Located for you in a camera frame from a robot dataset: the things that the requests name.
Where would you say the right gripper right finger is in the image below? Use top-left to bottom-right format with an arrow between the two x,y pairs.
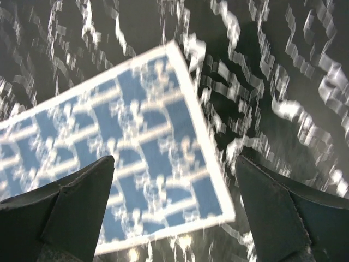
235,156 -> 348,261

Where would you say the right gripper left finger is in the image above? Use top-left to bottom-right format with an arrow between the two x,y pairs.
1,156 -> 115,261

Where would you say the blue white patterned towel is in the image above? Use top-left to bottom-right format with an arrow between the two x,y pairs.
1,42 -> 236,255

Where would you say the black marble pattern mat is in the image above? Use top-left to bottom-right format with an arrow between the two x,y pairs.
1,1 -> 348,261

